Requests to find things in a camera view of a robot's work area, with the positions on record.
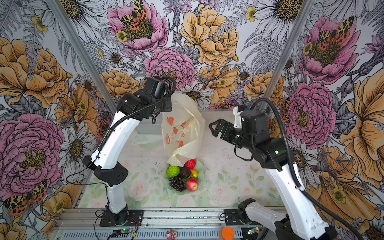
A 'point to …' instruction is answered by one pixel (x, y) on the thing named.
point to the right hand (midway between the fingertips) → (216, 134)
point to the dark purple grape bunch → (177, 183)
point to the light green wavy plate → (200, 172)
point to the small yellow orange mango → (194, 173)
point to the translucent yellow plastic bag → (182, 128)
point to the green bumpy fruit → (173, 171)
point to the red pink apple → (192, 184)
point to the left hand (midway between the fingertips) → (165, 107)
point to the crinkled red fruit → (190, 163)
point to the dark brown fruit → (185, 172)
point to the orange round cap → (226, 233)
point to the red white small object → (171, 235)
